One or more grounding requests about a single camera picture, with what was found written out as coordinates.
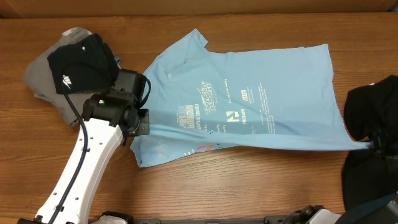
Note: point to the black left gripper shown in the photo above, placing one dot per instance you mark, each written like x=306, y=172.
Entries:
x=144, y=126

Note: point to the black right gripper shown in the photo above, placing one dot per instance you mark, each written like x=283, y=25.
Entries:
x=380, y=145

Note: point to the light blue printed t-shirt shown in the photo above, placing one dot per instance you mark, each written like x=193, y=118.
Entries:
x=204, y=101

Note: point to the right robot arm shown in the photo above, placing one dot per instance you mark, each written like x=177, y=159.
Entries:
x=357, y=214

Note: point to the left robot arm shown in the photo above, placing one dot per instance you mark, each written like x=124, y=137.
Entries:
x=108, y=119

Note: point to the black t-shirt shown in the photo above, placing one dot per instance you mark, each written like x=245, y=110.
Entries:
x=370, y=115

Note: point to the folded black Nike garment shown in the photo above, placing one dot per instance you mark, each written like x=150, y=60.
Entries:
x=86, y=66

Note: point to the folded grey garment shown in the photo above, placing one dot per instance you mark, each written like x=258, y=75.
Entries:
x=38, y=77

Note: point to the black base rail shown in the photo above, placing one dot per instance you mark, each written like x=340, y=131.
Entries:
x=110, y=217

